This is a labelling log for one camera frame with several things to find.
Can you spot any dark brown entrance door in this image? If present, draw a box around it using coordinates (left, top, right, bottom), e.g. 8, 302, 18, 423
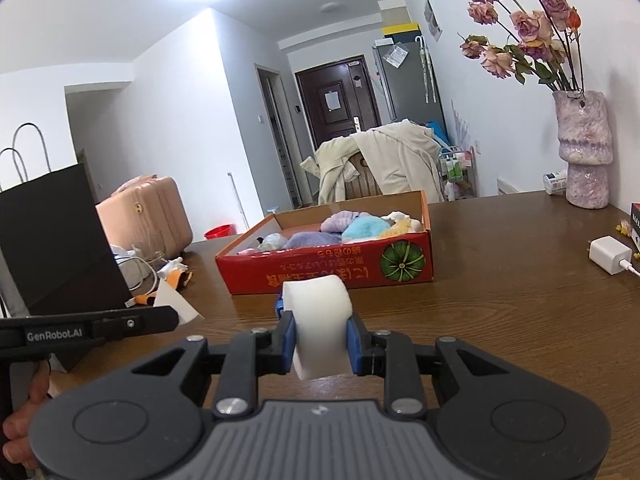
295, 55, 383, 148

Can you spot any purple cloth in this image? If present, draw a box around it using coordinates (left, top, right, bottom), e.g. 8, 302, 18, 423
282, 231, 346, 250

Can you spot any purple towel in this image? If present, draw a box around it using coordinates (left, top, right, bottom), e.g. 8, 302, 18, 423
320, 211, 358, 233

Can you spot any white wall heater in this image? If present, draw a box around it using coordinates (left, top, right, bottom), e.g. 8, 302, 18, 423
497, 176, 531, 196

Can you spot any wooden chair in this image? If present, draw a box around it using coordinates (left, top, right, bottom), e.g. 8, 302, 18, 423
345, 152, 381, 198

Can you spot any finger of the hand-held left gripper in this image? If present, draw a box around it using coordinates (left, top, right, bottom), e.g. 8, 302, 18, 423
95, 305, 179, 335

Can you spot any wall poster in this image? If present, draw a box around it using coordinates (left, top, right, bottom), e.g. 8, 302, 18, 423
424, 0, 443, 41

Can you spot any person's left hand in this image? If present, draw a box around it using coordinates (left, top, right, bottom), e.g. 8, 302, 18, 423
2, 360, 52, 466

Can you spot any yellow and white plush toy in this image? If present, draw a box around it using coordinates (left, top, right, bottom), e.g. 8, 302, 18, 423
377, 211, 426, 238

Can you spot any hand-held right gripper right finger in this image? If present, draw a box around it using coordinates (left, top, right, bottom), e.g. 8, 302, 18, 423
345, 314, 508, 418

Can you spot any storage rack with bottles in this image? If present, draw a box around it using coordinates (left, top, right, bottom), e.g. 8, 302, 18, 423
437, 145, 476, 201

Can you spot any white charger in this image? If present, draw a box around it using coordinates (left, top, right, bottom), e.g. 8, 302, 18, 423
589, 236, 632, 276

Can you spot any grey refrigerator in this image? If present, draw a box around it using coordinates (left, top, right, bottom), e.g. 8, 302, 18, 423
371, 37, 448, 131

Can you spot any white foam roll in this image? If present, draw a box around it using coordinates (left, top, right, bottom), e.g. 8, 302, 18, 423
281, 275, 353, 380

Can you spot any blue plush toy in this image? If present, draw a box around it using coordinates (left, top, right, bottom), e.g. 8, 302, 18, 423
342, 214, 396, 240

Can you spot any pink textured vase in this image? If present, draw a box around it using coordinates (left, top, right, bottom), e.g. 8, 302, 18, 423
552, 91, 613, 209

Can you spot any red cardboard box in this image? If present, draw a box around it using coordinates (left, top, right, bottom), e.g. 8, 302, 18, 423
215, 190, 433, 295

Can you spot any white pole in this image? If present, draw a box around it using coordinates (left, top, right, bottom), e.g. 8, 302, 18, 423
227, 172, 251, 233

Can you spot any grey interior door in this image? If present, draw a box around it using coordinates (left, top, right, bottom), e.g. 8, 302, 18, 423
255, 62, 301, 211

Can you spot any white umbrella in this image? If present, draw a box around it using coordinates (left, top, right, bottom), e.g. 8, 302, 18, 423
415, 35, 433, 103

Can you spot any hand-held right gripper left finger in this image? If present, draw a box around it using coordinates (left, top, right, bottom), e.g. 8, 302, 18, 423
131, 296, 301, 418

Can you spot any black paper bag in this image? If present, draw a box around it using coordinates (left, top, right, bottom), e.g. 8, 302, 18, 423
0, 122, 133, 316

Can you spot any pink suitcase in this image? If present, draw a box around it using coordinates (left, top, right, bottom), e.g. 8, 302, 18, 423
95, 176, 193, 261

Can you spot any white paper sheet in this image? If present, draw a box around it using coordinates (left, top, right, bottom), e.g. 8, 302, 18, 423
152, 290, 203, 323

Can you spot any beige coat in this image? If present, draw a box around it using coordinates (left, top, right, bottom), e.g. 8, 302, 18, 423
300, 122, 443, 206

